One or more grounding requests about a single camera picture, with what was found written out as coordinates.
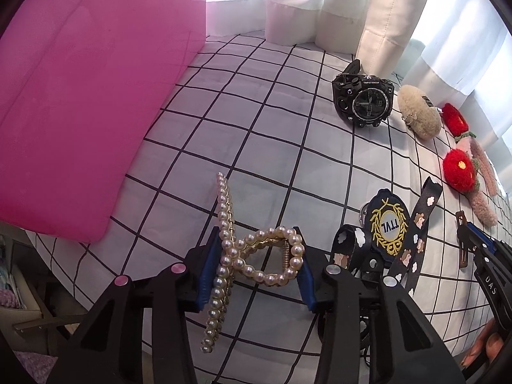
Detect brown thin hair clip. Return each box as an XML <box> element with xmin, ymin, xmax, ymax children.
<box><xmin>456</xmin><ymin>211</ymin><xmax>468</xmax><ymax>269</ymax></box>

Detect pearl hair claw clip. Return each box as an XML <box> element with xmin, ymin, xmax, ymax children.
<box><xmin>200</xmin><ymin>172</ymin><xmax>306</xmax><ymax>354</ymax></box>

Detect black luck cartoon lanyard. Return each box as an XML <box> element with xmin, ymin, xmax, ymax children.
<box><xmin>331</xmin><ymin>176</ymin><xmax>444</xmax><ymax>293</ymax></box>

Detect person's right hand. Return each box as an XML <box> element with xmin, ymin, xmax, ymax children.
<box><xmin>461</xmin><ymin>318</ymin><xmax>504</xmax><ymax>368</ymax></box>

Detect pink fluffy flower headband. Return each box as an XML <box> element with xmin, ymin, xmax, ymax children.
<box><xmin>441</xmin><ymin>103</ymin><xmax>498</xmax><ymax>228</ymax></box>

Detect white grid bed sheet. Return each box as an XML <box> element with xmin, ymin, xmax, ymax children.
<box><xmin>28</xmin><ymin>32</ymin><xmax>492</xmax><ymax>383</ymax></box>

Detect beige plush round pouch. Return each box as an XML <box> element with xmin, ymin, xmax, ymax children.
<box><xmin>397</xmin><ymin>85</ymin><xmax>442</xmax><ymax>140</ymax></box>

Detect black digital wrist watch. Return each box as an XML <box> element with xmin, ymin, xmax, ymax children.
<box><xmin>332</xmin><ymin>59</ymin><xmax>395</xmax><ymax>127</ymax></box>

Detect white curtain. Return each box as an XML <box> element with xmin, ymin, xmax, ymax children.
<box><xmin>205</xmin><ymin>0</ymin><xmax>512</xmax><ymax>193</ymax></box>

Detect pink storage box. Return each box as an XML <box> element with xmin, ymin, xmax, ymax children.
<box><xmin>1</xmin><ymin>0</ymin><xmax>206</xmax><ymax>242</ymax></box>

